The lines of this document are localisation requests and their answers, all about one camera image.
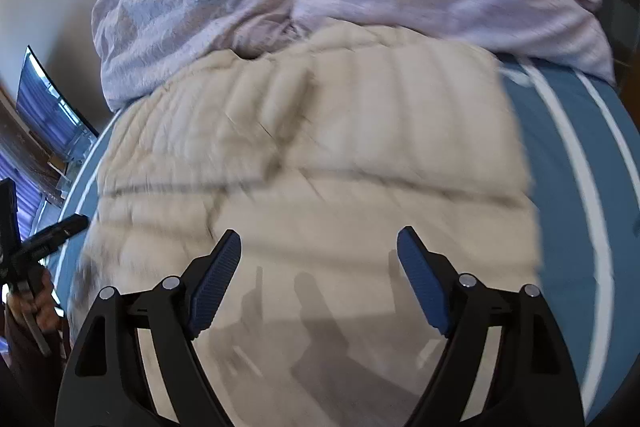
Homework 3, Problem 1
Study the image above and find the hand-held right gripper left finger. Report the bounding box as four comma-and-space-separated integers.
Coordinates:
54, 229, 243, 427

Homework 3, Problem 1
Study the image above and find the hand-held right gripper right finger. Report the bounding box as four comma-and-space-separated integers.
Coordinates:
396, 227, 586, 427

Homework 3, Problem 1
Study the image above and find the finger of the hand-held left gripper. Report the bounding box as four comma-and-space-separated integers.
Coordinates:
22, 214, 90, 260
0, 179, 23, 258

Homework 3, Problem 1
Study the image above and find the beige puffer jacket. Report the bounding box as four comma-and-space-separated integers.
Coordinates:
67, 27, 546, 427

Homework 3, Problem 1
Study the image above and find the person's left forearm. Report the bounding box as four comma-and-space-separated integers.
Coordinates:
0, 302, 73, 413

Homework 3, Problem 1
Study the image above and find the person's left hand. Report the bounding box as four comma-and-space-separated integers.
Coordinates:
7, 268, 64, 333

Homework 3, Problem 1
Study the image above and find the flat screen television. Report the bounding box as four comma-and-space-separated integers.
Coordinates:
16, 46, 100, 158

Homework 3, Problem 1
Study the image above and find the blue white-striped bed sheet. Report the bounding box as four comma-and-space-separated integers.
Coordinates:
50, 57, 640, 427

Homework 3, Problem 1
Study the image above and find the lilac pillow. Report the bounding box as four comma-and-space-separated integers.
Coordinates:
91, 0, 301, 112

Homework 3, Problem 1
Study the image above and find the grey padded headboard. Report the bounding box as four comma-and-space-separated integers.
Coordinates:
595, 0, 638, 88

